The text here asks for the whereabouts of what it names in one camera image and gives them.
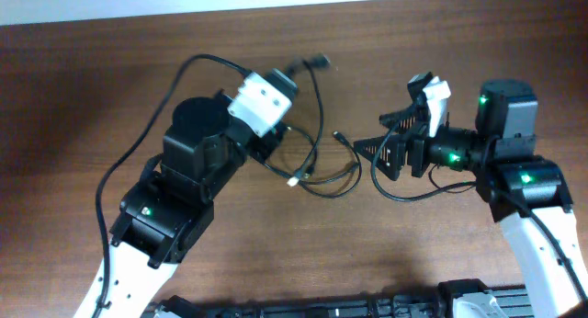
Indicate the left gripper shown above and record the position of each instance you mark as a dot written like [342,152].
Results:
[263,143]

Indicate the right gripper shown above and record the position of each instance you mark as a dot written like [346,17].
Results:
[415,153]

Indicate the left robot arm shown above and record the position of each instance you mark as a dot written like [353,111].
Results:
[169,208]

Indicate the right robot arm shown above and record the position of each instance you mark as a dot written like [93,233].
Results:
[527,194]

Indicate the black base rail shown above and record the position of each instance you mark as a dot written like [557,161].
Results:
[454,298]

